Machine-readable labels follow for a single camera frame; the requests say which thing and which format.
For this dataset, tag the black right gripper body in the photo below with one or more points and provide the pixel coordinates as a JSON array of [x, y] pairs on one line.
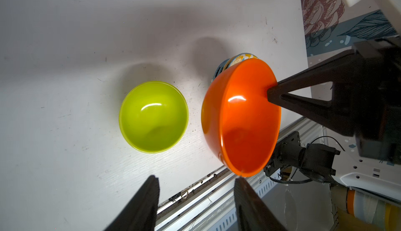
[[378, 99]]

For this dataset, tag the lime green bowl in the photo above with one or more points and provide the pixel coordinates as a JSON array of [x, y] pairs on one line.
[[153, 117]]

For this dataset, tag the blue yellow patterned bowl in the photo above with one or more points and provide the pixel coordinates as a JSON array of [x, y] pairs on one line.
[[231, 62]]

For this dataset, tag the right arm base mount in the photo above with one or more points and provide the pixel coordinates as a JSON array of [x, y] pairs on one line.
[[313, 160]]

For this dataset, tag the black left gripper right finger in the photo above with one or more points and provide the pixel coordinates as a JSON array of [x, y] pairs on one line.
[[252, 213]]

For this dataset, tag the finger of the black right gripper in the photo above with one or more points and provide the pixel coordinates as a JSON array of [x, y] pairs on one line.
[[324, 93]]

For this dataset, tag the small orange bowl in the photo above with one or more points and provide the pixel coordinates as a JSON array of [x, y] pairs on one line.
[[240, 125]]

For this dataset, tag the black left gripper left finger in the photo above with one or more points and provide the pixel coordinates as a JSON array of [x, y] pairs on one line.
[[140, 213]]

